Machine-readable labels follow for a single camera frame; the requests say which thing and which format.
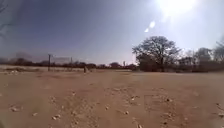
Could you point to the row of bare trees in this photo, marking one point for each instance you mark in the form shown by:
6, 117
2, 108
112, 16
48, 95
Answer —
203, 58

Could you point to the dark pole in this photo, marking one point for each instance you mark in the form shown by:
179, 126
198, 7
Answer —
49, 62

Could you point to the bare tree branches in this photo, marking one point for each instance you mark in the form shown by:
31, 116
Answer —
3, 20

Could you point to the large bare dark tree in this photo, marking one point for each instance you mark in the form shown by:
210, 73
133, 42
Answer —
156, 50

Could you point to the row of distant trees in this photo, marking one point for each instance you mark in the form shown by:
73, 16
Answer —
76, 64

